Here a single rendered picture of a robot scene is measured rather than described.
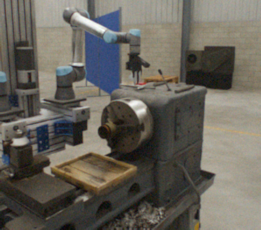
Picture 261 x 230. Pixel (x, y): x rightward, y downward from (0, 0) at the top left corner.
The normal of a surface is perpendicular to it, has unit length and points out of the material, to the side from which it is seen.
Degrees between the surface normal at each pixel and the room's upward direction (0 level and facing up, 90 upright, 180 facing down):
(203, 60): 90
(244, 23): 90
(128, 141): 90
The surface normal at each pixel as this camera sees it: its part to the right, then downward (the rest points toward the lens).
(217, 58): -0.53, 0.16
